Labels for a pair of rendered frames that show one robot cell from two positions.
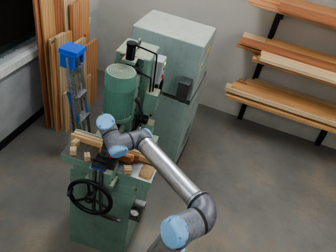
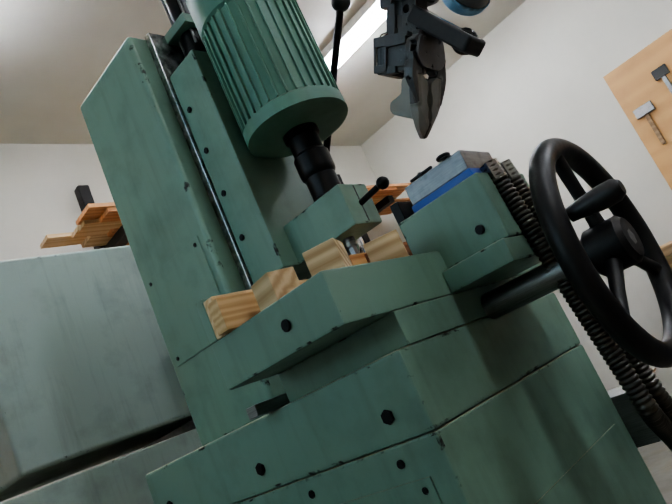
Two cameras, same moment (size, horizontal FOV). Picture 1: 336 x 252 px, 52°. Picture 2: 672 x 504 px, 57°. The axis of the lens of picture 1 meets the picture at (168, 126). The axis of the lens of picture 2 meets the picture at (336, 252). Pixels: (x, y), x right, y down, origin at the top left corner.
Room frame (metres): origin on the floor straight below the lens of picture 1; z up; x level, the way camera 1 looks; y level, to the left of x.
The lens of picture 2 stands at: (1.21, 1.12, 0.77)
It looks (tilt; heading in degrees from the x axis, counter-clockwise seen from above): 13 degrees up; 302
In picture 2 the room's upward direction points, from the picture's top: 24 degrees counter-clockwise
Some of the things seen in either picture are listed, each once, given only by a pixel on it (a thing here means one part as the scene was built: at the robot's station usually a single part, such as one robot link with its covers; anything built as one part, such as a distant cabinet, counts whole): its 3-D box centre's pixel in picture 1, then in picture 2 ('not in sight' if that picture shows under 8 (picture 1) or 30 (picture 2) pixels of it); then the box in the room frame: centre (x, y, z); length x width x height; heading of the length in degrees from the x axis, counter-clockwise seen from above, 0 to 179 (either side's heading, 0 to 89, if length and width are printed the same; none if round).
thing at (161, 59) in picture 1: (158, 69); not in sight; (1.97, 0.14, 1.40); 0.10 x 0.06 x 0.16; 173
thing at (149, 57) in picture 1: (131, 96); (211, 235); (1.96, 0.28, 1.16); 0.22 x 0.22 x 0.72; 83
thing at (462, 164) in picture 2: (105, 161); (455, 179); (1.47, 0.32, 0.99); 0.13 x 0.11 x 0.06; 83
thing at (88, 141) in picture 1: (119, 151); (386, 280); (1.66, 0.27, 0.92); 0.68 x 0.02 x 0.04; 83
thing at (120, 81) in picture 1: (118, 94); (264, 55); (1.67, 0.32, 1.35); 0.18 x 0.18 x 0.31
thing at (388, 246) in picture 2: (87, 156); (387, 252); (1.55, 0.45, 0.92); 0.05 x 0.04 x 0.04; 25
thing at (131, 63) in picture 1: (130, 55); (185, 23); (1.81, 0.30, 1.53); 0.08 x 0.08 x 0.17; 83
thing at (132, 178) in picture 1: (108, 165); (442, 282); (1.56, 0.31, 0.87); 0.61 x 0.30 x 0.06; 83
